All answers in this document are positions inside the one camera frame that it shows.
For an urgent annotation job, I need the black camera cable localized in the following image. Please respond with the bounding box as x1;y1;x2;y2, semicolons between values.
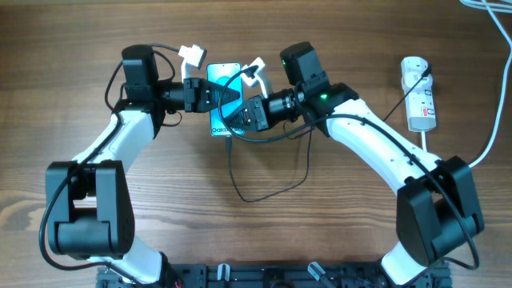
217;66;481;287
38;42;181;287

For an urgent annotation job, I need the black USB charging cable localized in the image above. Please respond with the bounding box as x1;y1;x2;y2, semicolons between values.
224;63;433;204

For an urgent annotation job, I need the black left camera cable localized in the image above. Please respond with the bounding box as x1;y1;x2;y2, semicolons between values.
38;42;181;287

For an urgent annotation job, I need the white USB charger plug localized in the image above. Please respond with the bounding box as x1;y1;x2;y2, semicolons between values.
401;70;433;92

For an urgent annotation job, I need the white power strip cord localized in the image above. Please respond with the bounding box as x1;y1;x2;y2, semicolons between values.
420;0;512;169

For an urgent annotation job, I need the blue screen Galaxy smartphone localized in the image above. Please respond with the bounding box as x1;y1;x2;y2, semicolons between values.
206;62;246;138

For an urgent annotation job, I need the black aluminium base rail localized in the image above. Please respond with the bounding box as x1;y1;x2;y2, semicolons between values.
95;262;453;288

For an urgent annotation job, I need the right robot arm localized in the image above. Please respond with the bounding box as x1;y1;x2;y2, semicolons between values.
222;42;484;286

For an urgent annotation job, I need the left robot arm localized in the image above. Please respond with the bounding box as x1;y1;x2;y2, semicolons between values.
38;43;238;287

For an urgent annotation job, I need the black right camera cable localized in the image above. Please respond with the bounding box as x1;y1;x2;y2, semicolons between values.
217;66;481;287

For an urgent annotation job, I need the white power strip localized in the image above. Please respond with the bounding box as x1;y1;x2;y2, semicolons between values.
401;56;437;132

